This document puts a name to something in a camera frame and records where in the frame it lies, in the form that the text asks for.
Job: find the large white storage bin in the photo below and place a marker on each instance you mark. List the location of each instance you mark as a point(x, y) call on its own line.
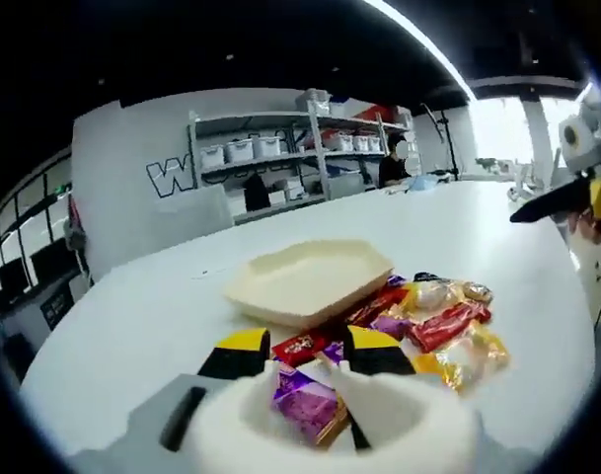
point(240, 152)
point(269, 147)
point(213, 157)

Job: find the small brown snack packet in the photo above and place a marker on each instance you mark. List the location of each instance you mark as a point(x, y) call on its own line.
point(478, 291)

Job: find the long dark red snack bar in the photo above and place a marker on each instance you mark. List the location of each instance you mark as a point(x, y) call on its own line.
point(379, 308)

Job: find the yellow pastry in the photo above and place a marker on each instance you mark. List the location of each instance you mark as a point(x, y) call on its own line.
point(473, 360)
point(435, 296)

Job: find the purple snack packet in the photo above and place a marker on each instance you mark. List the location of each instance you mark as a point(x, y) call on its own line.
point(394, 327)
point(394, 282)
point(335, 349)
point(305, 410)

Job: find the white partition panel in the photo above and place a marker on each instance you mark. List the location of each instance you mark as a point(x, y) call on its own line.
point(196, 212)

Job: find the black computer monitor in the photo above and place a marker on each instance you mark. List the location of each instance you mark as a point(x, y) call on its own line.
point(11, 276)
point(48, 261)

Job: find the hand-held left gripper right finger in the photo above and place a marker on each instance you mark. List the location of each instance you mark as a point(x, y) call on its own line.
point(379, 360)

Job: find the light blue mask pack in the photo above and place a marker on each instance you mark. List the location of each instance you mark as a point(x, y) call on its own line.
point(423, 183)

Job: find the ceiling light strip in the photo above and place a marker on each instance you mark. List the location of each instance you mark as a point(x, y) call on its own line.
point(434, 45)

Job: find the black floor sign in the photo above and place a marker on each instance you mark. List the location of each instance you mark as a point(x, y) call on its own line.
point(58, 311)

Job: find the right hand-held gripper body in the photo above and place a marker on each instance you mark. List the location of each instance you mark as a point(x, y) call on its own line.
point(588, 148)

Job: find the cream plastic container tray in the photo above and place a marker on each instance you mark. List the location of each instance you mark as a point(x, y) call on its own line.
point(290, 276)

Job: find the black bag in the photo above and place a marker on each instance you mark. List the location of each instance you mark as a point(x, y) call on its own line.
point(256, 192)

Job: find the red white-print snack packet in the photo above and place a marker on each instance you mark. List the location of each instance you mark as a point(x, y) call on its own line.
point(295, 348)

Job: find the black tripod stand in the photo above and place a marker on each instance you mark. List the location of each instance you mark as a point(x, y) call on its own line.
point(450, 148)

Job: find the person's right hand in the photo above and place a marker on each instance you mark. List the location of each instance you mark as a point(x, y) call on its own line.
point(583, 227)

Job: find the small black packet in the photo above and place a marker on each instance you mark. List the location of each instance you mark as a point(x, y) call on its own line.
point(426, 276)

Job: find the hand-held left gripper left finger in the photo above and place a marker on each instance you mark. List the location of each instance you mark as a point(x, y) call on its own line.
point(147, 419)

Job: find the hanging grey red jacket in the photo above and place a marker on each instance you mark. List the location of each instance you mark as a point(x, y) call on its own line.
point(75, 232)

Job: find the small white storage bin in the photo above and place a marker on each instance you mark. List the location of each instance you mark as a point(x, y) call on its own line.
point(342, 143)
point(362, 143)

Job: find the grey metal shelving unit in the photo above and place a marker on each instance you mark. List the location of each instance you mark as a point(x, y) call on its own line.
point(317, 163)

